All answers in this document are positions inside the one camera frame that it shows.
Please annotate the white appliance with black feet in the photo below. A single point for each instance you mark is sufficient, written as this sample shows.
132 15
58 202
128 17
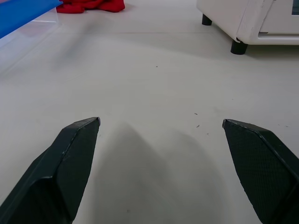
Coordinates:
257 21

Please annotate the red cloth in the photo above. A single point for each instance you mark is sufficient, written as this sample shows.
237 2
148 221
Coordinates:
93 5

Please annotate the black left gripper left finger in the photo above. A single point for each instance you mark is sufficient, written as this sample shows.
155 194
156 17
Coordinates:
58 175

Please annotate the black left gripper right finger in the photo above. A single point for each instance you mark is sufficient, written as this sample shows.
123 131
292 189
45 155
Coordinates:
257 168

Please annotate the clear box with blue lid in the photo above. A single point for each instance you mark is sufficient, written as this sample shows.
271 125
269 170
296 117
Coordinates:
21 18

